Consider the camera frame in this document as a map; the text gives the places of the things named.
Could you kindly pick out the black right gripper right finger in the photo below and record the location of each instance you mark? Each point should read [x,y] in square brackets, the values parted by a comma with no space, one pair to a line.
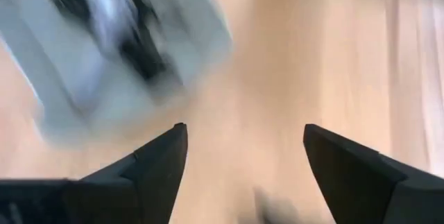
[374,193]

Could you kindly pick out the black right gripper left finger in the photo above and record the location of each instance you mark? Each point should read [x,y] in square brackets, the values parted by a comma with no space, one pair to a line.
[104,196]

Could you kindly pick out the grey rectangular tray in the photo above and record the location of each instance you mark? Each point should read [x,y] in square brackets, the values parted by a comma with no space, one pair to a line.
[194,26]

